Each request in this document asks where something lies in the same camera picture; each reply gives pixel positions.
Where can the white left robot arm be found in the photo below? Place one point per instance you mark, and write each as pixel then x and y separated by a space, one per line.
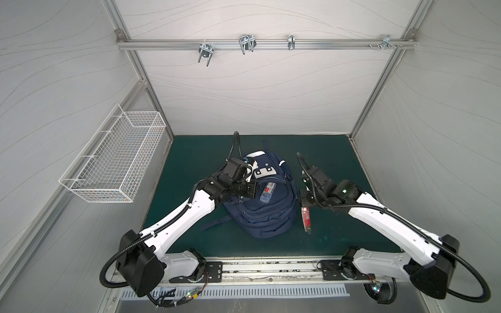
pixel 158 238

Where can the metal clamp hook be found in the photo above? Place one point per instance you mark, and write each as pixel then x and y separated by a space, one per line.
pixel 247 43
pixel 205 51
pixel 386 44
pixel 291 42

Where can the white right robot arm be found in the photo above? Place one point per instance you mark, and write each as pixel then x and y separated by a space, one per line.
pixel 425 259

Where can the red box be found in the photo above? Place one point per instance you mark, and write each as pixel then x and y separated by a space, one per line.
pixel 306 219

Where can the white wire wall basket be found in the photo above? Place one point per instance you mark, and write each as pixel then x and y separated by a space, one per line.
pixel 112 165

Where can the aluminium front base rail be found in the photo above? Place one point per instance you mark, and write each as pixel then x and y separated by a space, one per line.
pixel 250 270

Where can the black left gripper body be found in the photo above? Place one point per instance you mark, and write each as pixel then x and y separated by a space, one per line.
pixel 242 188

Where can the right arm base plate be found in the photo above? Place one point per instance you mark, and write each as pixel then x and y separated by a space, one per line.
pixel 332 270

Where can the aluminium top cross rail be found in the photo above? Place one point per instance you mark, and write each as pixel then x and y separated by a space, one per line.
pixel 262 44

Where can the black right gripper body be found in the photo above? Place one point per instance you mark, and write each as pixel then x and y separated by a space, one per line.
pixel 306 196

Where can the white slotted cable duct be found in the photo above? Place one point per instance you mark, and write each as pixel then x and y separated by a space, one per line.
pixel 277 291

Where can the navy blue student backpack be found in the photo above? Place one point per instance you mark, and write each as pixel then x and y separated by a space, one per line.
pixel 272 210

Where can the clear pencil case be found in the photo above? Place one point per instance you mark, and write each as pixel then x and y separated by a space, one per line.
pixel 267 192

